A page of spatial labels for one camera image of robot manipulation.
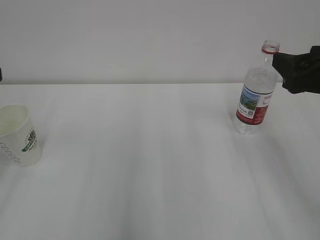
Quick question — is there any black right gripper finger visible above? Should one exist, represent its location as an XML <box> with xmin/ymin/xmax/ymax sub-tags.
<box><xmin>272</xmin><ymin>45</ymin><xmax>320</xmax><ymax>94</ymax></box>

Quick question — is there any clear plastic water bottle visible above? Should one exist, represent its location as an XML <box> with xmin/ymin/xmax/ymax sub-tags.
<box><xmin>233</xmin><ymin>40</ymin><xmax>280</xmax><ymax>135</ymax></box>

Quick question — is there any white paper cup green logo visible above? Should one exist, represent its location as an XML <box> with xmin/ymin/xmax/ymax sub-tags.
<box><xmin>0</xmin><ymin>104</ymin><xmax>42</xmax><ymax>167</ymax></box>

